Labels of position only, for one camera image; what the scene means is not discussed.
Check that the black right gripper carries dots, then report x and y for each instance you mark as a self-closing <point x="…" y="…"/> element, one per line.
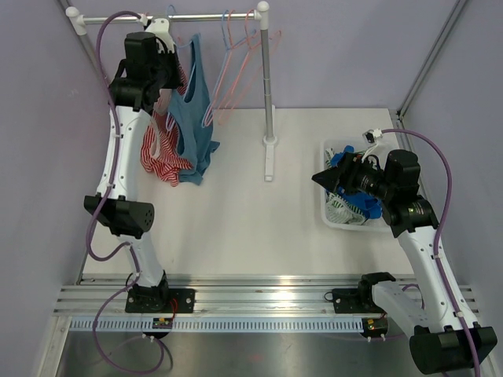
<point x="344" y="175"/>

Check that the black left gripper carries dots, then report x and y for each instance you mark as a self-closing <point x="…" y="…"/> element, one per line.
<point x="174" y="81"/>

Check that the green white striped tank top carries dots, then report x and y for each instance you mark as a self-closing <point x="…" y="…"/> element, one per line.
<point x="337" y="209"/>

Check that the bright blue tank top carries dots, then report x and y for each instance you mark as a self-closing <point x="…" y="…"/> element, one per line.
<point x="371" y="208"/>

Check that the teal blue tank top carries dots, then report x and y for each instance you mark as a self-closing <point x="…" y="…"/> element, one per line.
<point x="195" y="143"/>

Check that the red white striped tank top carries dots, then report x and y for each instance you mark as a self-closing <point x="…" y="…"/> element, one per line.
<point x="159" y="154"/>

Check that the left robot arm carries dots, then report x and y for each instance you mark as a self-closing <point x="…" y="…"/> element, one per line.
<point x="147" y="68"/>

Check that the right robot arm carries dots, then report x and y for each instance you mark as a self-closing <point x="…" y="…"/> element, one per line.
<point x="445" y="335"/>

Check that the white plastic basket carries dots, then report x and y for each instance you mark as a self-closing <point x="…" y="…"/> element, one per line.
<point x="360" y="146"/>

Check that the white and chrome clothes rack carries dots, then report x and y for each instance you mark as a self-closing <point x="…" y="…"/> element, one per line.
<point x="259" y="14"/>

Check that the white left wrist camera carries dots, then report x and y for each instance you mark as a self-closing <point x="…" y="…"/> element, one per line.
<point x="156" y="33"/>

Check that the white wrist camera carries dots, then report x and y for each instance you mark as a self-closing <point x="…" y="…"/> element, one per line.
<point x="156" y="33"/>
<point x="372" y="138"/>

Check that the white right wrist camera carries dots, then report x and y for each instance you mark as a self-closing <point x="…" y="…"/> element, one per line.
<point x="372" y="138"/>

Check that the aluminium mounting rail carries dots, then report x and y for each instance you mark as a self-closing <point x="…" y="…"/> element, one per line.
<point x="225" y="295"/>

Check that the white slotted cable duct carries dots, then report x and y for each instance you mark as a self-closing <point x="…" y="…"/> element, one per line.
<point x="220" y="324"/>

